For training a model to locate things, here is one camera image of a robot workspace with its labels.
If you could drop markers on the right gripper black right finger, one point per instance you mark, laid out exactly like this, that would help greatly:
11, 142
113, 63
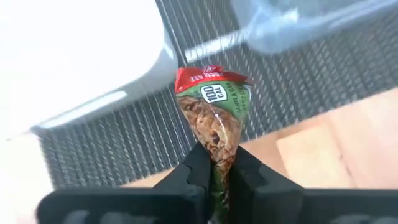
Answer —
280, 202

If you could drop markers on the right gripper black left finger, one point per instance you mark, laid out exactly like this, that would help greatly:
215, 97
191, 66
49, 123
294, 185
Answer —
174, 202

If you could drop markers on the red green granola bar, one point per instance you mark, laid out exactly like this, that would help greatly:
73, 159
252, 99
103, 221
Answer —
214, 124

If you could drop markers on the dark woven table mat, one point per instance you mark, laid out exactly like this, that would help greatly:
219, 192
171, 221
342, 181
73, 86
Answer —
311, 87

